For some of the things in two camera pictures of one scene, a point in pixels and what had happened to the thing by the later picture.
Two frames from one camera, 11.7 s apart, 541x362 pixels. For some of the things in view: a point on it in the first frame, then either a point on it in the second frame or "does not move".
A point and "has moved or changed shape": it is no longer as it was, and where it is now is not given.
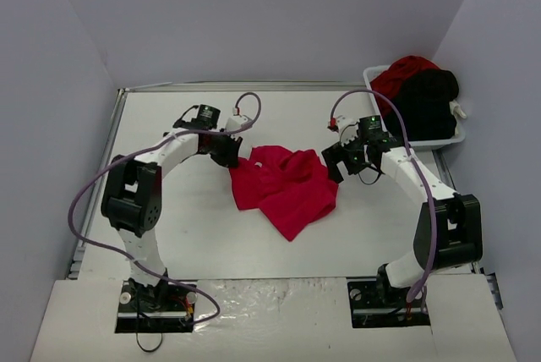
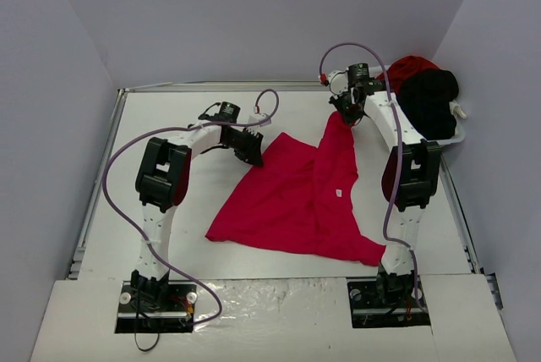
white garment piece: [456, 111] does not move
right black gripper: [341, 159] → [349, 106]
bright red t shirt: [290, 189] has moved or changed shape
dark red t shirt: [388, 81] does not move
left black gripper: [231, 152] → [246, 145]
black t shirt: [423, 98] does not move
